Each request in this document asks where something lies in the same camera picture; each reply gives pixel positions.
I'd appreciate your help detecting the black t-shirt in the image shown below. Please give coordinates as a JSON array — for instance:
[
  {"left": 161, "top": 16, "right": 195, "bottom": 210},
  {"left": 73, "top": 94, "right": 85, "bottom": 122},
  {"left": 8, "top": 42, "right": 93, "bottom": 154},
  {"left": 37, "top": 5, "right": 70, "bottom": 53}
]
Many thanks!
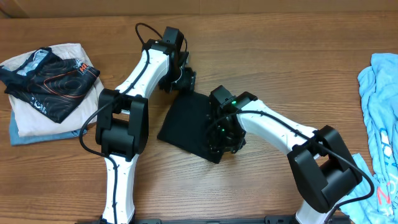
[{"left": 157, "top": 92, "right": 224, "bottom": 164}]

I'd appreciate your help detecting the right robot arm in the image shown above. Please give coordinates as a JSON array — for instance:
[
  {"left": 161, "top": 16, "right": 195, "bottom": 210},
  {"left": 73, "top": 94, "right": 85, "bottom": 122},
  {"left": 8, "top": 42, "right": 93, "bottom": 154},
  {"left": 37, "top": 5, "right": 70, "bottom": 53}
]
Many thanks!
[{"left": 205, "top": 85, "right": 363, "bottom": 223}]

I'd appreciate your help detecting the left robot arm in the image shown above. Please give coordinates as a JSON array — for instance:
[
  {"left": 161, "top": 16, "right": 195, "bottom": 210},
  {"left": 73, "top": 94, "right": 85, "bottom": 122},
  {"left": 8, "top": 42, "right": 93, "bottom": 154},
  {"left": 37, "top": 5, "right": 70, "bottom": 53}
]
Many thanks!
[{"left": 95, "top": 27, "right": 196, "bottom": 223}]

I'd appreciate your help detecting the black orange patterned garment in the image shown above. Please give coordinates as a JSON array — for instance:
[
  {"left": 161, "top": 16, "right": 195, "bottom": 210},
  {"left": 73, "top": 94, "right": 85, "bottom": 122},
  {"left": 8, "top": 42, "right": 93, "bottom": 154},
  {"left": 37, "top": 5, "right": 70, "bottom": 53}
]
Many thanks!
[{"left": 1, "top": 47, "right": 100, "bottom": 123}]

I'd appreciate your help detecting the cream folded garment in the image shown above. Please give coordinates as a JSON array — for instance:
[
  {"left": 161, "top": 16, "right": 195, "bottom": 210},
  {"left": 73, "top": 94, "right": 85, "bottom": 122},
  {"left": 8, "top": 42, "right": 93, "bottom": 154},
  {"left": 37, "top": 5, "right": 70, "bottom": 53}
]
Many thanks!
[{"left": 1, "top": 44, "right": 104, "bottom": 127}]

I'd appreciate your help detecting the light blue garment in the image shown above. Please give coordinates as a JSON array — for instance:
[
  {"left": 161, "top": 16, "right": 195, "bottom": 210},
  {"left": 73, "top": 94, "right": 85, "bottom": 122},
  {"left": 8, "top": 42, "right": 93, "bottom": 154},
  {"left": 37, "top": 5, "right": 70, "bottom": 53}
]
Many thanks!
[{"left": 341, "top": 53, "right": 397, "bottom": 223}]

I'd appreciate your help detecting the blue folded garment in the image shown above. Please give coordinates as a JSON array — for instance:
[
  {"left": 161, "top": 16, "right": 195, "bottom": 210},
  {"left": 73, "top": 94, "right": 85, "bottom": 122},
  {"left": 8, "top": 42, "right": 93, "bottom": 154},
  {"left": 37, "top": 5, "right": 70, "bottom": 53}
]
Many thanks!
[{"left": 9, "top": 111, "right": 81, "bottom": 146}]

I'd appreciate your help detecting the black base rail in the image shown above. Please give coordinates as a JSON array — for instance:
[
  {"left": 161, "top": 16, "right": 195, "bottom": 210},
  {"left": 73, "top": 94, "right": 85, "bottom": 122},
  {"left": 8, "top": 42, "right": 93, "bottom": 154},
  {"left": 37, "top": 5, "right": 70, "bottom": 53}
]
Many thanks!
[{"left": 77, "top": 215, "right": 351, "bottom": 224}]

